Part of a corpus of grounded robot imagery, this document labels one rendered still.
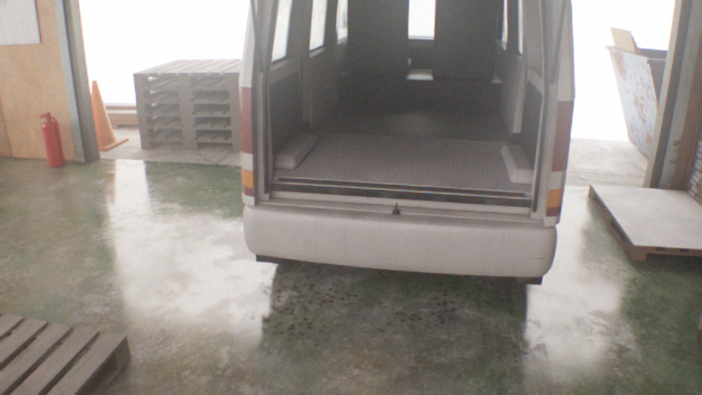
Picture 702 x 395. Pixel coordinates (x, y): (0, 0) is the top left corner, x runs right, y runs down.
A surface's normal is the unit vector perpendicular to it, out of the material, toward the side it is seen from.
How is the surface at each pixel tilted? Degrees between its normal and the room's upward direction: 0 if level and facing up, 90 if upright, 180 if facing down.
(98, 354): 0
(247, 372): 0
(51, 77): 90
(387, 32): 93
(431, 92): 90
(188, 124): 90
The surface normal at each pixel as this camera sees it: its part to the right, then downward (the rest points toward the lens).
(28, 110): -0.17, 0.37
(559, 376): 0.00, -0.93
